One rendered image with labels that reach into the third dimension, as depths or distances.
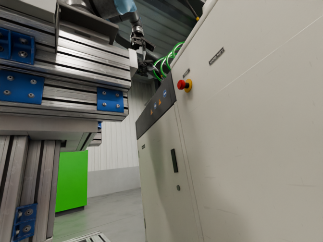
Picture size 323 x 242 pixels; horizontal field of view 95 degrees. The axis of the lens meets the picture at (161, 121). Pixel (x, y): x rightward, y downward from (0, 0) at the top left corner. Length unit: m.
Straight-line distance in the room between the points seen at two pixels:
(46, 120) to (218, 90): 0.54
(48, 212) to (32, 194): 0.08
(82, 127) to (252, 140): 0.52
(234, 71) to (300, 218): 0.32
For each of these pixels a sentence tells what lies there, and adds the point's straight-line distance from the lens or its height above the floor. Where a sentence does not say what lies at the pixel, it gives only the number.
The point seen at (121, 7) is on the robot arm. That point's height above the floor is 1.14.
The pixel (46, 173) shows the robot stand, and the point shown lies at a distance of 0.67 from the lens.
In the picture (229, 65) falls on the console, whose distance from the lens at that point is 0.45.
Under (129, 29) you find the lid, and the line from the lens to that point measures 1.67.
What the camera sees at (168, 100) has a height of 0.82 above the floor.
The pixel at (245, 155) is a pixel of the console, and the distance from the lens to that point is 0.40.
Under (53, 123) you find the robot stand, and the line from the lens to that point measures 0.59.
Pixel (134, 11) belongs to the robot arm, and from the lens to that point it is 1.17.
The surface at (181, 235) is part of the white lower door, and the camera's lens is 0.75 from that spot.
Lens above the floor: 0.51
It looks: 19 degrees up
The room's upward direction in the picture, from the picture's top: 9 degrees counter-clockwise
